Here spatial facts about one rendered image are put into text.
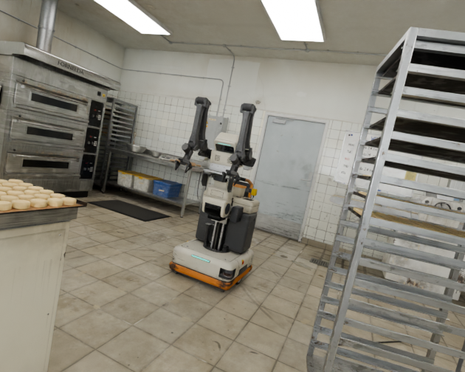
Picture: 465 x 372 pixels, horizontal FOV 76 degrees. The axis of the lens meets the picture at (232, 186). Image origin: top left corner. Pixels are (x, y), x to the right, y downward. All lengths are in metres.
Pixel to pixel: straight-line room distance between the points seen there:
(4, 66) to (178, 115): 2.86
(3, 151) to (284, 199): 4.11
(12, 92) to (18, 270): 3.69
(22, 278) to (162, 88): 5.63
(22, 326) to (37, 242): 0.30
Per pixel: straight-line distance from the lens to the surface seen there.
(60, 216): 1.26
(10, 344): 1.37
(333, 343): 1.50
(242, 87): 5.74
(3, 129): 4.75
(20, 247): 1.21
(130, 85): 7.11
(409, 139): 1.40
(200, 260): 2.77
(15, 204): 1.14
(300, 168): 5.24
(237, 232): 2.93
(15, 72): 4.77
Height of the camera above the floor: 1.20
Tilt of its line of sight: 6 degrees down
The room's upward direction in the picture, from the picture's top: 12 degrees clockwise
